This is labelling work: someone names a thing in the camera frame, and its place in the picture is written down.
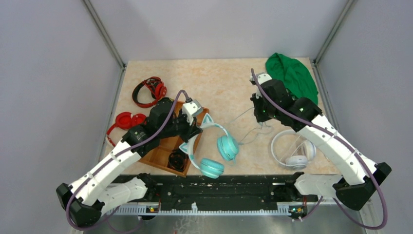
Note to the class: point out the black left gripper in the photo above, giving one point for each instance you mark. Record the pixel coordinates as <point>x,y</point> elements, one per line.
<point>191,130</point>

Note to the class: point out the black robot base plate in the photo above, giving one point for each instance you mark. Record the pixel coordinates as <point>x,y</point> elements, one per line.
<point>227,193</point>

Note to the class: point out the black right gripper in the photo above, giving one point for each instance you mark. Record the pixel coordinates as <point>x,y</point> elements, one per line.
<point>259,117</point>

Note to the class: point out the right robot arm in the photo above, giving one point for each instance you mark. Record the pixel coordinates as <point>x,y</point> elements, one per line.
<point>359,177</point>

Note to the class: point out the red and white headphones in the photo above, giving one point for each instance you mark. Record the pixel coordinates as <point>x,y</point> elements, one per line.
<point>125,121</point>

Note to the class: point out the teal cat-ear headphones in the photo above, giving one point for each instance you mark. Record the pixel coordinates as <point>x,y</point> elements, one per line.
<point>220,144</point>

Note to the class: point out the wooden compartment tray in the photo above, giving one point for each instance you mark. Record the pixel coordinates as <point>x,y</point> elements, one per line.
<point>157,157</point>

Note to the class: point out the black orange rolled item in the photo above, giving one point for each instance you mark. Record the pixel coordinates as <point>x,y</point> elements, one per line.
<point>177,160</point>

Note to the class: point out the red and black headphones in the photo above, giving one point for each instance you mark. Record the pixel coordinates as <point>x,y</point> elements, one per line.
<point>155,86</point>

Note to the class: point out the green cloth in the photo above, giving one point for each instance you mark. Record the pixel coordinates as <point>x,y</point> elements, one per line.
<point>295,76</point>

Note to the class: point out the grey slotted cable duct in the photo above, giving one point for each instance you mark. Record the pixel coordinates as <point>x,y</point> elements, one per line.
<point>154,209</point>

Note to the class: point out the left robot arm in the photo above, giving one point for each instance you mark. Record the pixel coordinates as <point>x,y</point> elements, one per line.
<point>87,199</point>

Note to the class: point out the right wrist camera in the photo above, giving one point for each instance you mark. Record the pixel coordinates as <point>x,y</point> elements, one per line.
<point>261,78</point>

